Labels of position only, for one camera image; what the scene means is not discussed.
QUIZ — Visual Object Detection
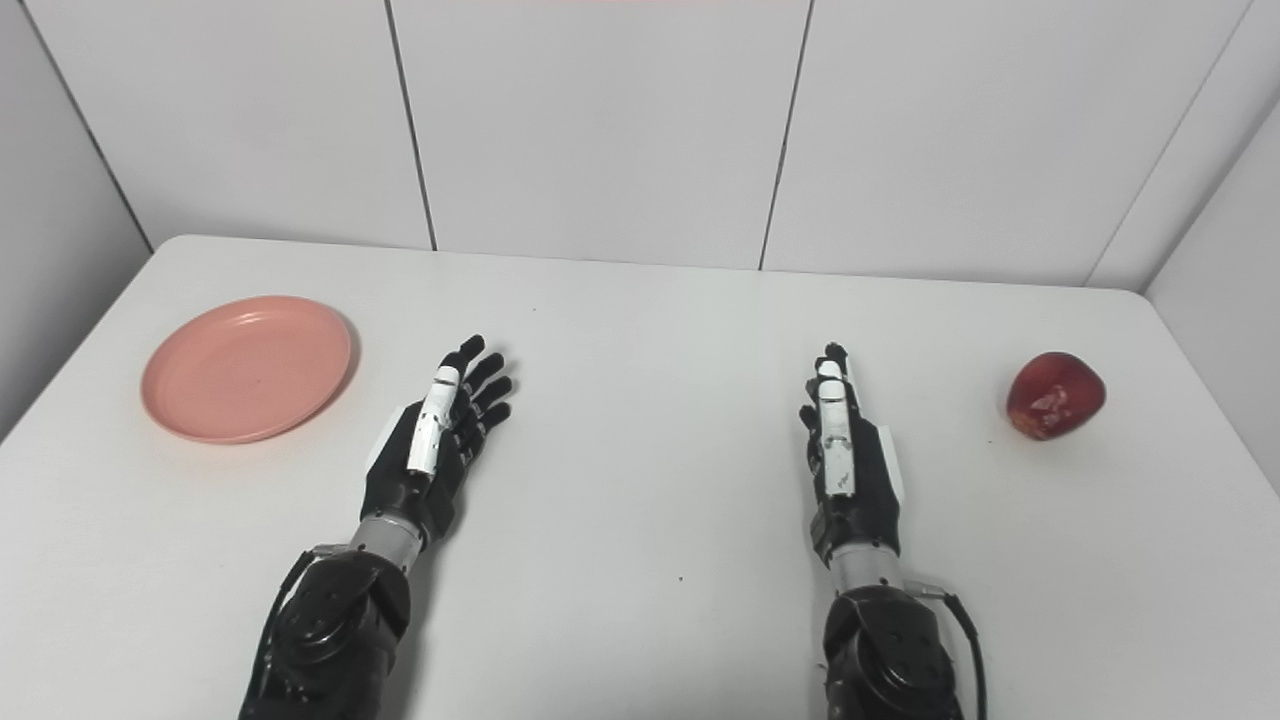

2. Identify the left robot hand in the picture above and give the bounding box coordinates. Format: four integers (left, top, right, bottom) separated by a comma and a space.
361, 335, 514, 550

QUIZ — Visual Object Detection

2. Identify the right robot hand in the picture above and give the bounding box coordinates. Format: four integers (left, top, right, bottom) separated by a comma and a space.
799, 343, 906, 558

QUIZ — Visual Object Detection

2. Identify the pink plate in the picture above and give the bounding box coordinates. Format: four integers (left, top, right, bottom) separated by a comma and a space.
141, 295, 354, 445

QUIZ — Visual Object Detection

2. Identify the red apple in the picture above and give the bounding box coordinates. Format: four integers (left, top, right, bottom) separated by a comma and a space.
1006, 351, 1107, 442

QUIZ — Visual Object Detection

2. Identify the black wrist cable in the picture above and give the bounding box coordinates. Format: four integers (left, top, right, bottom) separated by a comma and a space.
905, 581, 989, 720
245, 544, 346, 720

